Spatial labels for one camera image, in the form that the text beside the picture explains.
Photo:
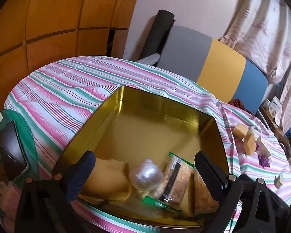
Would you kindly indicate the pink patterned curtain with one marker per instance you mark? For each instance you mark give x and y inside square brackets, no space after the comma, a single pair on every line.
[261,32]

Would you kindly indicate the large tan sponge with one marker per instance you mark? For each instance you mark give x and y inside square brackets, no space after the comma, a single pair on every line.
[108,180]

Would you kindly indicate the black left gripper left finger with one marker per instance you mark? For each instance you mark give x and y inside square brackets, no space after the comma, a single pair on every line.
[75,176]

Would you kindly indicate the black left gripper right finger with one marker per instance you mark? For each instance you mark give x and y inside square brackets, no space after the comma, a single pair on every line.
[222,187]

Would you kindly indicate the large beige carton box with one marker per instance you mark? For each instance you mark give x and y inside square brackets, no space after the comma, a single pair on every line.
[262,148]

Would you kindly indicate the black smartphone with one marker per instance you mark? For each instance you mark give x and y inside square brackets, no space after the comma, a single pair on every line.
[14,160]

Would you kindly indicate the striped pink green tablecloth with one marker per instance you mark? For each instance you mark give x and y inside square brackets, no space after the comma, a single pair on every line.
[57,99]

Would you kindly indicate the grey yellow blue chair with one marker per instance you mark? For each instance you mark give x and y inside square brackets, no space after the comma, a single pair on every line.
[214,66]

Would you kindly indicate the wooden side shelf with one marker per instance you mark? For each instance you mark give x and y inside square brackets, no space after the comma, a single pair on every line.
[269,122]

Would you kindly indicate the yellow sponge block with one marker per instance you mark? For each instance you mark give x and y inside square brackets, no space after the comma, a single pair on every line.
[249,144]
[240,131]

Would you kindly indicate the gold metal tin box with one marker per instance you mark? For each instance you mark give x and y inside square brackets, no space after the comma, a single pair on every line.
[132,125]

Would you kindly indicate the small green beige carton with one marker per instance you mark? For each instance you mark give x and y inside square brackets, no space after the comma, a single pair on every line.
[278,181]

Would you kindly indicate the cracker pack green ends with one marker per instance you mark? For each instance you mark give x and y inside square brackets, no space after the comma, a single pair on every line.
[170,192]

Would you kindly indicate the white box on shelf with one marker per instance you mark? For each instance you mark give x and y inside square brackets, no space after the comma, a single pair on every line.
[275,107]

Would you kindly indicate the black rolled mat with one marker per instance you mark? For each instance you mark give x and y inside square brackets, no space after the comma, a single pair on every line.
[160,27]

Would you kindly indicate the wooden wardrobe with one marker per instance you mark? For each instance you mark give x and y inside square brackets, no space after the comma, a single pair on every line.
[34,33]

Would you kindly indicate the clear plastic ball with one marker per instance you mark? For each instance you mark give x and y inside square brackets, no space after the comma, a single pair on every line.
[146,176]

